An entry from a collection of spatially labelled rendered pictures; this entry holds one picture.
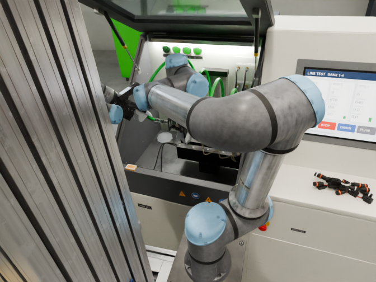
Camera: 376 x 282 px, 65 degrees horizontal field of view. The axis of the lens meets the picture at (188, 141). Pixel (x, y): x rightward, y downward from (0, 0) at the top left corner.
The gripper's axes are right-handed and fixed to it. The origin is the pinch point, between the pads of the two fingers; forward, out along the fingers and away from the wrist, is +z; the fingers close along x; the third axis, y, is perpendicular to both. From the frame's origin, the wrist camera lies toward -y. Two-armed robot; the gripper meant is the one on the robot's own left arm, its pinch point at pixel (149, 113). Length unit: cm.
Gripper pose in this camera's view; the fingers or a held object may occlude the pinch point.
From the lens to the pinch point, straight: 140.9
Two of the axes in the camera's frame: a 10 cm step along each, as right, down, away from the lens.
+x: 5.3, 2.7, -8.0
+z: 7.1, 3.7, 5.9
